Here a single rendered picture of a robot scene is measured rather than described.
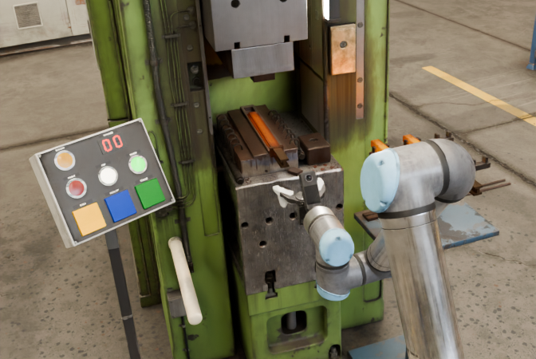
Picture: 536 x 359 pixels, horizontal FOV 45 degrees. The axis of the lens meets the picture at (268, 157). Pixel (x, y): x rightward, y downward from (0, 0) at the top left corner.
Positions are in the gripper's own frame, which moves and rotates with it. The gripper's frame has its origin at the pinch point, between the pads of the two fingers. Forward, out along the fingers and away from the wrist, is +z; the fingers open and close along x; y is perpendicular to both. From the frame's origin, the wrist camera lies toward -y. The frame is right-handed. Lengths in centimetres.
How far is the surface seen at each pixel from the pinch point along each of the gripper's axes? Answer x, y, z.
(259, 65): -3.7, -30.3, 22.6
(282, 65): 3.9, -29.2, 22.6
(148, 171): -43.2, -6.2, 10.8
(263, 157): -4.5, 2.0, 22.7
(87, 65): -70, 99, 465
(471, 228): 59, 28, -5
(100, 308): -73, 100, 88
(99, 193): -58, -6, 3
